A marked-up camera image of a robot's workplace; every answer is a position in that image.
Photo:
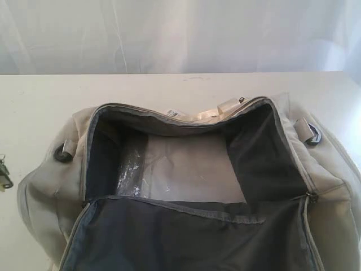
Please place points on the beige fabric duffel bag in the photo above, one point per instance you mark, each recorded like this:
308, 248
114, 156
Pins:
278, 152

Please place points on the bunch of colourful key tags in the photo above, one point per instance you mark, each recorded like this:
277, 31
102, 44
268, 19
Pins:
5, 180

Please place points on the white barcode paper tag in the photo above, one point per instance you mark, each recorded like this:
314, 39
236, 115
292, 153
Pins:
174, 113

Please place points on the clear plastic base sheet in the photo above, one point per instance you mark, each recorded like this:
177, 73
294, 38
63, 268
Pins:
191, 169

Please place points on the dark metal zipper slider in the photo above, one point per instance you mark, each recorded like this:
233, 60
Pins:
312, 197

